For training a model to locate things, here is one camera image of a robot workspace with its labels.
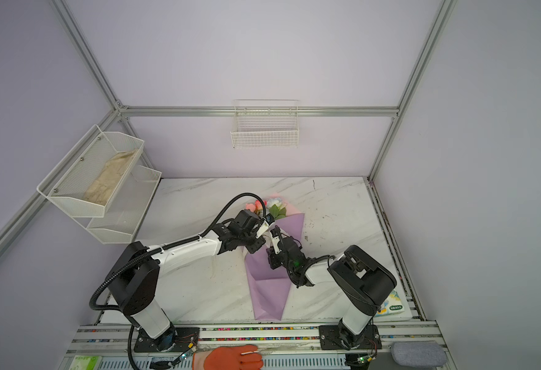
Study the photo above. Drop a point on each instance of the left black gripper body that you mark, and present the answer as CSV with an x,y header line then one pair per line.
x,y
246,238

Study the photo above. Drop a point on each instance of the orange rubber glove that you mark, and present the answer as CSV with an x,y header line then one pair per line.
x,y
244,357

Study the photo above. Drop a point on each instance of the lower white mesh shelf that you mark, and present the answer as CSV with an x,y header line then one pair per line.
x,y
125,215

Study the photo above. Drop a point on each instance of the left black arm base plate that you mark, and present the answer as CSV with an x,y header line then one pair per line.
x,y
175,339

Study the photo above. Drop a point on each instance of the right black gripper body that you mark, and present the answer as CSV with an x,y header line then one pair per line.
x,y
289,267

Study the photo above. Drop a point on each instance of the grey cloth pad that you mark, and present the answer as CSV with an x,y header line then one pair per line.
x,y
419,354

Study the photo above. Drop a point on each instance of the beige cloth in shelf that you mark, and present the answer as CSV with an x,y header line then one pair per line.
x,y
102,189

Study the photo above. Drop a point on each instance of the pink purple wrapping paper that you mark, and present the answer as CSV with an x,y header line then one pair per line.
x,y
269,288

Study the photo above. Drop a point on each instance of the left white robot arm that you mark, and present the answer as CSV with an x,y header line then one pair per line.
x,y
131,284

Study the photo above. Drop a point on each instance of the white wire wall basket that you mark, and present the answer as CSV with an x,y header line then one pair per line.
x,y
260,124

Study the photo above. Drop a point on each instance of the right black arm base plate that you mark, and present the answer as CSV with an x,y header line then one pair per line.
x,y
338,337

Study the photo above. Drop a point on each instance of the white fake rose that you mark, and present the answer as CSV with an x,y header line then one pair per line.
x,y
277,208

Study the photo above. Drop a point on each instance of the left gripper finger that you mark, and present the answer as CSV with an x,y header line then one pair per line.
x,y
255,244
263,227

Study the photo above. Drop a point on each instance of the white mesh shelf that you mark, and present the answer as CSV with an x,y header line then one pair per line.
x,y
67,183
125,215

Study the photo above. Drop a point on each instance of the colourful tissue pack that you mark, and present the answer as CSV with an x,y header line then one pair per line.
x,y
395,304

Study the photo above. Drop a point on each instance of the light pink fake rose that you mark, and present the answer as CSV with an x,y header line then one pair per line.
x,y
251,207

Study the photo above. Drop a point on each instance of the upper white mesh shelf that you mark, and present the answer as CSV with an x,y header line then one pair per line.
x,y
67,183

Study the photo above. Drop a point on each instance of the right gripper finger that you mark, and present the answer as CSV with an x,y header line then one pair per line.
x,y
275,260
276,237

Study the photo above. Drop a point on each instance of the green white packet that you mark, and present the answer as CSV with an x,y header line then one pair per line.
x,y
85,363

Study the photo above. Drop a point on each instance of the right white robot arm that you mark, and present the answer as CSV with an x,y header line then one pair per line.
x,y
364,281

